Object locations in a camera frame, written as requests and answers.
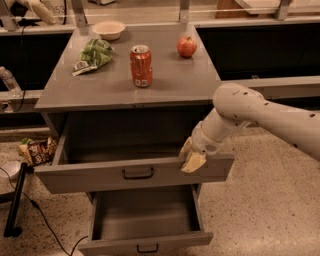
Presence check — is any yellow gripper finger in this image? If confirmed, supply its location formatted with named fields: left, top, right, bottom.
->
left=181, top=151, right=206, bottom=173
left=179, top=137, right=192, bottom=158

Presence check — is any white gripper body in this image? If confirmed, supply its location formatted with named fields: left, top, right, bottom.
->
left=191, top=121, right=223, bottom=155

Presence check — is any grey top drawer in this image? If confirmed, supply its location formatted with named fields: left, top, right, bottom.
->
left=34, top=113, right=236, bottom=195

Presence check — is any grey drawer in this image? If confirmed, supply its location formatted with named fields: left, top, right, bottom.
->
left=34, top=113, right=236, bottom=195
left=79, top=185, right=213, bottom=256

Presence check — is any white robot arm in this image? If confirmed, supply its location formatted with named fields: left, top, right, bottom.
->
left=180, top=83, right=320, bottom=173

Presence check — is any grey drawer cabinet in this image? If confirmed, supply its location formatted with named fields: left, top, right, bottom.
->
left=34, top=23, right=231, bottom=201

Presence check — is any grey bottom drawer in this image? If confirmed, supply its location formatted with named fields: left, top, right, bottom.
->
left=79, top=185, right=213, bottom=256

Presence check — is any orange soda can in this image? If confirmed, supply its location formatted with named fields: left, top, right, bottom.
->
left=130, top=45, right=152, bottom=88

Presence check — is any red apple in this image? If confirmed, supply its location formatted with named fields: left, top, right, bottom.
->
left=176, top=36, right=197, bottom=58

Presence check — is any green chip bag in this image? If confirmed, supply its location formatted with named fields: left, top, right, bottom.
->
left=72, top=39, right=113, bottom=76

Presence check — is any white bowl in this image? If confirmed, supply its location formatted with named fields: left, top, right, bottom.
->
left=92, top=21, right=126, bottom=41

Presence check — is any brown snack bag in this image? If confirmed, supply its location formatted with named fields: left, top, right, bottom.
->
left=18, top=136, right=57, bottom=166

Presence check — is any white round floor disc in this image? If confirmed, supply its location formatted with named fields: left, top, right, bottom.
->
left=0, top=161, right=21, bottom=180

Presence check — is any clear plastic bottle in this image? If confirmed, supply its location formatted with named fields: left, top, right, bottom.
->
left=0, top=66, right=23, bottom=98

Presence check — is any black stand leg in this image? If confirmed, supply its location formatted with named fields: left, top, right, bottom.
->
left=0, top=163, right=27, bottom=237

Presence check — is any black floor cable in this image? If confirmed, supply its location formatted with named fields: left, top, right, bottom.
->
left=0, top=166, right=88, bottom=256

